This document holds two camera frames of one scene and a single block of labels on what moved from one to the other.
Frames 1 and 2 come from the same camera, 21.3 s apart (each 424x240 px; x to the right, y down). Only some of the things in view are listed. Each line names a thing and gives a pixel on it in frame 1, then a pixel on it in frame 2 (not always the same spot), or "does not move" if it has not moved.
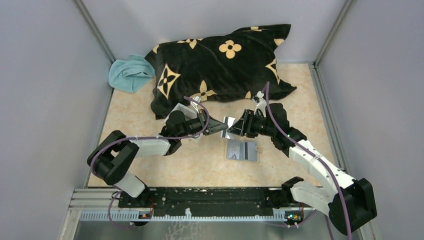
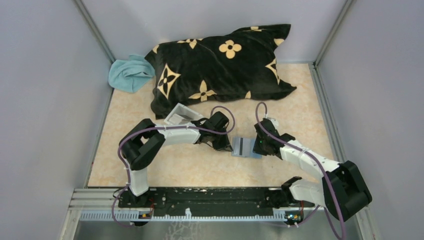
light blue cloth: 130,75 does not move
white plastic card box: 190,114 does not move
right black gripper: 244,126 -> 256,149
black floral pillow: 239,64 does not move
